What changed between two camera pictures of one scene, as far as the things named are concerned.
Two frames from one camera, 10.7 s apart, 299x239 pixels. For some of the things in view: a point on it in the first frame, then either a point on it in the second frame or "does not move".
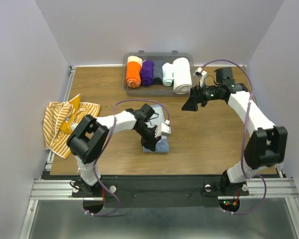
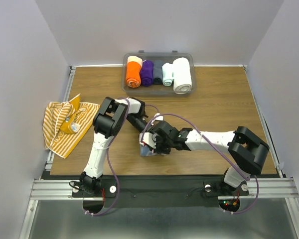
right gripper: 196,93 → 158,150
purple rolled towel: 147,73 does not move
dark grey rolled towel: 157,71 does not move
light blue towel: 158,118 → 145,151
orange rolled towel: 134,66 does not move
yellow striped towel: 60,118 does not move
